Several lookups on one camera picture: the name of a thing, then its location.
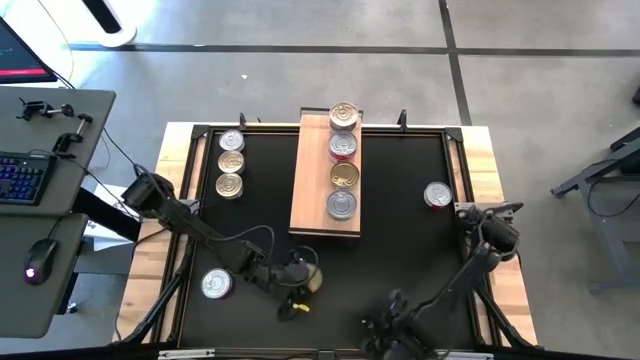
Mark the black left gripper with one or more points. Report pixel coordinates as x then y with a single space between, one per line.
289 280

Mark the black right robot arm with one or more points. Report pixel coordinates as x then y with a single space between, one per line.
465 274

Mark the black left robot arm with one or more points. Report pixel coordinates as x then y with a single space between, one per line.
200 232

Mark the black desk clamp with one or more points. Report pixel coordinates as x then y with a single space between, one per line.
62 142
31 107

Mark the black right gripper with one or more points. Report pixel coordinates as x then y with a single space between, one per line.
395 330

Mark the wooden board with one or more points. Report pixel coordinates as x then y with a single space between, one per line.
315 200

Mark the silver metal bracket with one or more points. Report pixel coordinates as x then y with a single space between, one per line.
185 354
465 356

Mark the black table mat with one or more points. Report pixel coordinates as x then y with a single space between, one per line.
325 250

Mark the white rounded device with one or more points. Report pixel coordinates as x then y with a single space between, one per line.
55 22

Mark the grey desk panel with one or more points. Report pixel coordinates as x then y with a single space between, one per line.
30 315
15 135

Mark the black monitor red stripe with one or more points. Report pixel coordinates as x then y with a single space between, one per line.
20 50

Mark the white box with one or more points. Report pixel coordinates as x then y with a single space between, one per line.
107 244

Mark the black desk leg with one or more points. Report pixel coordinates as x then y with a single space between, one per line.
97 212

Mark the black metal table frame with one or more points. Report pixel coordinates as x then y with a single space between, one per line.
270 129

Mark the black computer mouse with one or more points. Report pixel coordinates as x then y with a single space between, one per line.
41 260

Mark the grey metal stand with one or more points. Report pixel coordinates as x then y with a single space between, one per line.
612 240

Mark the small black bracket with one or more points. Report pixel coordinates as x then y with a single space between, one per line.
243 122
402 121

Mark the backlit black keyboard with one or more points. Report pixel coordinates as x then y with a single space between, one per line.
25 180

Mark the black floor object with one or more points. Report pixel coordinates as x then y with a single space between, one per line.
637 96

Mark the red can silver lid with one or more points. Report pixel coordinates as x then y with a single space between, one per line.
438 194
343 145
216 283

